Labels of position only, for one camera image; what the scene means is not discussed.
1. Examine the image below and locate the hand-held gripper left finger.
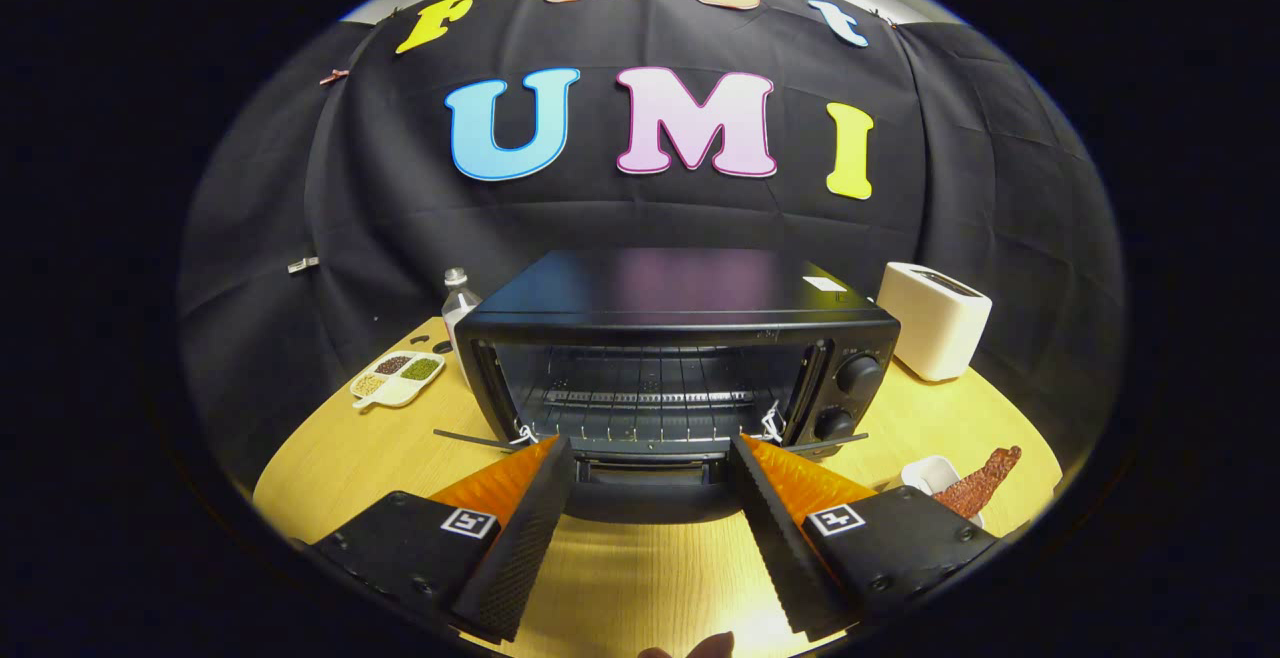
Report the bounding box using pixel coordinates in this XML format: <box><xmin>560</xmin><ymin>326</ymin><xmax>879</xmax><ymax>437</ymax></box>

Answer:
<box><xmin>308</xmin><ymin>435</ymin><xmax>579</xmax><ymax>644</ymax></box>

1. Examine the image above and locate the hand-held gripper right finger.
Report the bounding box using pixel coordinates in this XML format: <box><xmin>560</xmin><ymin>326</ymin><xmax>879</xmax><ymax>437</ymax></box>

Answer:
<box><xmin>730</xmin><ymin>434</ymin><xmax>1003</xmax><ymax>641</ymax></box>

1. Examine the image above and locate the red-brown meat slice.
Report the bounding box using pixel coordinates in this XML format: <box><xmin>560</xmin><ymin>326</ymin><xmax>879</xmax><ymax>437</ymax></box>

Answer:
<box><xmin>935</xmin><ymin>445</ymin><xmax>1023</xmax><ymax>520</ymax></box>

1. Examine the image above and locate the black toaster oven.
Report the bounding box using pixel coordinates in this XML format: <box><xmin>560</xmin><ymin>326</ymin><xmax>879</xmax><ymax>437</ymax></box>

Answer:
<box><xmin>433</xmin><ymin>248</ymin><xmax>901</xmax><ymax>525</ymax></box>

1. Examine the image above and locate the white pop-up toaster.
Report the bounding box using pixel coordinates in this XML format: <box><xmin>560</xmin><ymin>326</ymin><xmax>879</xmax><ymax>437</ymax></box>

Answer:
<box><xmin>877</xmin><ymin>261</ymin><xmax>994</xmax><ymax>383</ymax></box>

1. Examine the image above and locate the white rectangular dish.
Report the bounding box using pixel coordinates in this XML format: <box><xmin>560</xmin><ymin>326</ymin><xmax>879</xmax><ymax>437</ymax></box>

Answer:
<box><xmin>900</xmin><ymin>455</ymin><xmax>986</xmax><ymax>529</ymax></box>

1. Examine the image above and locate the divided dish with grains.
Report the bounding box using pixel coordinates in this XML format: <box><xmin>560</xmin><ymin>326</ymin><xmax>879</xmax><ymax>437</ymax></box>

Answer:
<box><xmin>350</xmin><ymin>350</ymin><xmax>447</xmax><ymax>411</ymax></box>

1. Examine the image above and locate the clear plastic bottle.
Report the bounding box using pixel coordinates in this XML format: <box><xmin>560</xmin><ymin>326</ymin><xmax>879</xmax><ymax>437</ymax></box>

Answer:
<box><xmin>441</xmin><ymin>267</ymin><xmax>484</xmax><ymax>354</ymax></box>

